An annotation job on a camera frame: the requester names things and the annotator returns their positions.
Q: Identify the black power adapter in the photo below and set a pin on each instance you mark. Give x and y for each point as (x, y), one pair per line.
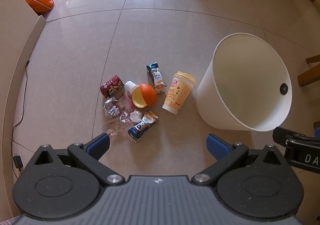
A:
(18, 162)

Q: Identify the yellow paper drink cup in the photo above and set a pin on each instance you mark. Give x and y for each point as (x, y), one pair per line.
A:
(176, 95)

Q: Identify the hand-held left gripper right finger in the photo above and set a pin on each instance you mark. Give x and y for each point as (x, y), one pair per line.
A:
(217, 145)

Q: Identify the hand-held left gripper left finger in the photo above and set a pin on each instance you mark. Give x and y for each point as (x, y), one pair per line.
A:
(98, 143)

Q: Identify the wooden chair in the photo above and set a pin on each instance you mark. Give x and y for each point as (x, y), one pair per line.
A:
(308, 73)

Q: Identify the orange bag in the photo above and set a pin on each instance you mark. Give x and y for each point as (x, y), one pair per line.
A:
(38, 2)

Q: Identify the white plastic trash bin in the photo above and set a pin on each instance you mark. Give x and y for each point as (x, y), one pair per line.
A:
(212, 95)

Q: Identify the pink plastic wrapper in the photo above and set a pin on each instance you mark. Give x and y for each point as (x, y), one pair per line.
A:
(126, 103)

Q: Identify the red drink can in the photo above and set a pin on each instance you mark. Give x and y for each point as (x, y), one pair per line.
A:
(111, 87)

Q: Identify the clear plastic wrapper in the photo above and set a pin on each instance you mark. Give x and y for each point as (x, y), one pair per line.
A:
(115, 126)

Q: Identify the blue milk carton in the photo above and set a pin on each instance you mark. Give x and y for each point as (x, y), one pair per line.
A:
(157, 78)
(142, 126)

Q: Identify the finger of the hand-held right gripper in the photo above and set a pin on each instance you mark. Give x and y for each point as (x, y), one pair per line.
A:
(282, 135)

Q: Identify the white ribbed plastic cup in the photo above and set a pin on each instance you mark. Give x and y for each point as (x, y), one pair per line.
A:
(130, 87)

